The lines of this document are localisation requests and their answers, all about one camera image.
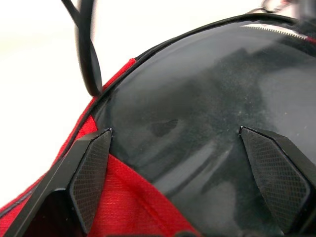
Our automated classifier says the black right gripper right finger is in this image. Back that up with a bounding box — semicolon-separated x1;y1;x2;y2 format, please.
238;125;316;237

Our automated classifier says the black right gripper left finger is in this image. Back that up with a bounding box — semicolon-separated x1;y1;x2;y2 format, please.
0;129;114;237

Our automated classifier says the black rubber table tennis paddle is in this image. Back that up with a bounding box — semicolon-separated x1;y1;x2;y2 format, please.
93;19;316;237

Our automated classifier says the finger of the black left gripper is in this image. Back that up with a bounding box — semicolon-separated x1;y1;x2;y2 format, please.
60;0;82;30
75;0;103;97

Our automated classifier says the black red paddle case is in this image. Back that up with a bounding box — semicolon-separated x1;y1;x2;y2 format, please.
0;9;316;237

